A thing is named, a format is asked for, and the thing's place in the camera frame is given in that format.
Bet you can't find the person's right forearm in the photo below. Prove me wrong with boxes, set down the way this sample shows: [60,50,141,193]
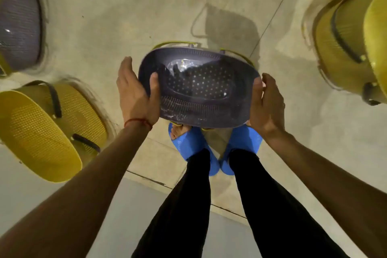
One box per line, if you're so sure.
[264,131,387,258]

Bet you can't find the yellow plastic basket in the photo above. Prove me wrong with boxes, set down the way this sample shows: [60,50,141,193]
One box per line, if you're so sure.
[311,0,387,106]
[0,80,109,183]

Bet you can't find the black trousers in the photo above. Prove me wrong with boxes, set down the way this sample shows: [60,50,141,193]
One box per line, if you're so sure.
[131,148,351,258]

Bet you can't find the purple plastic basket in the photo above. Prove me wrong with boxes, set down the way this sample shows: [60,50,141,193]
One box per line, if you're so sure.
[0,0,49,79]
[138,40,261,131]

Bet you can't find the red string bracelet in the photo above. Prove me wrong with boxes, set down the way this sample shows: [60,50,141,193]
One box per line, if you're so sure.
[123,117,154,132]

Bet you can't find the person's left forearm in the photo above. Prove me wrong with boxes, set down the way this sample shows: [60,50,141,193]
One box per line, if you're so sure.
[0,121,153,258]

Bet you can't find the blue slipper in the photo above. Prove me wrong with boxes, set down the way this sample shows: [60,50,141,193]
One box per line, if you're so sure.
[168,123,221,177]
[219,125,264,176]

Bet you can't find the person's left hand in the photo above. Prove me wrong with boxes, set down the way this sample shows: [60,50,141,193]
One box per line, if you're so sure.
[116,56,161,130]

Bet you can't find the person's right hand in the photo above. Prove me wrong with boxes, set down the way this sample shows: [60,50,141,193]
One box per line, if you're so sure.
[246,73,286,140]

